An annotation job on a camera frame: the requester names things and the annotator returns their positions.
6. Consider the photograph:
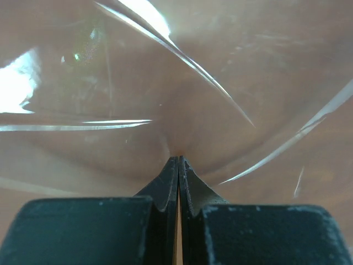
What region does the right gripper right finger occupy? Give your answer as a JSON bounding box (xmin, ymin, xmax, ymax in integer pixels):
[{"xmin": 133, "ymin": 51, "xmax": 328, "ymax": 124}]
[{"xmin": 179, "ymin": 157, "xmax": 352, "ymax": 264}]

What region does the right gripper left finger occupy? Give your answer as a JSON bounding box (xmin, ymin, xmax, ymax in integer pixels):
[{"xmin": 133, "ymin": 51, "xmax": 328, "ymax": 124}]
[{"xmin": 1, "ymin": 157, "xmax": 178, "ymax": 264}]

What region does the clear pink plastic bowl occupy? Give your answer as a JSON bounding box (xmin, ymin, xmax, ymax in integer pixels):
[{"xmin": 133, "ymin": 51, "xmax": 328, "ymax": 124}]
[{"xmin": 1, "ymin": 1, "xmax": 352, "ymax": 186}]

